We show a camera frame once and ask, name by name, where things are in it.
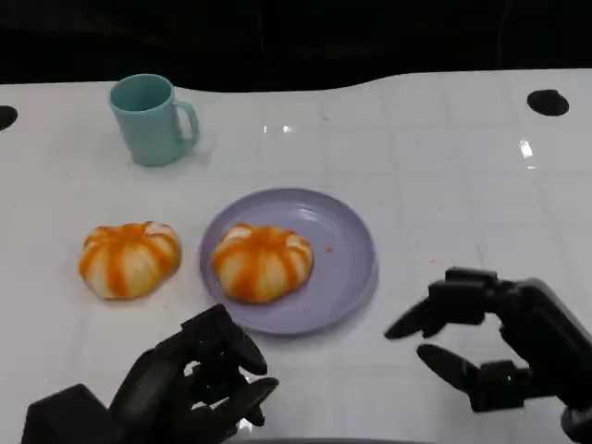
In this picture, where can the black table grommet hole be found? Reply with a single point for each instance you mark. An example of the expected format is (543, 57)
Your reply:
(548, 102)
(6, 118)

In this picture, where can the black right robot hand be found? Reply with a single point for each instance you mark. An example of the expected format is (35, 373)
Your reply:
(550, 342)

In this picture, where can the orange and white bread roll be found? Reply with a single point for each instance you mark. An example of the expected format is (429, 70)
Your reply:
(261, 266)
(129, 263)

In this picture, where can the pale green mug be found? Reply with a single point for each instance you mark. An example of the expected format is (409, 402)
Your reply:
(148, 131)

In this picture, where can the lilac plate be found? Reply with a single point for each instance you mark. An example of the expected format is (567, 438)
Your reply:
(342, 259)

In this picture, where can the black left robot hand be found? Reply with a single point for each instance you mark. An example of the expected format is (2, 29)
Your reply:
(157, 393)

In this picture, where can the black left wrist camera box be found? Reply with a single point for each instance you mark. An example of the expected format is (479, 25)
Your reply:
(65, 418)

